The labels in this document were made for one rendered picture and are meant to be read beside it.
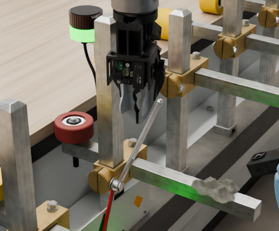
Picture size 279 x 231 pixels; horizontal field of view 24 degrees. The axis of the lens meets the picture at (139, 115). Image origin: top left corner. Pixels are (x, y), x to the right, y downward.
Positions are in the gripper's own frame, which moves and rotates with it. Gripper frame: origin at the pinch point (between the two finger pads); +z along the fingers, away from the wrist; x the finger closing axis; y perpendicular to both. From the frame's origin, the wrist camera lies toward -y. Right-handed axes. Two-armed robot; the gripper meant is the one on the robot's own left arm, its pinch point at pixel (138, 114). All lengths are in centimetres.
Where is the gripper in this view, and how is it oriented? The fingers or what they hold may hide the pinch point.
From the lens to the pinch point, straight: 116.4
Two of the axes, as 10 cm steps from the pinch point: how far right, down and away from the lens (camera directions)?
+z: 0.0, 8.8, 4.7
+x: 9.7, 1.1, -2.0
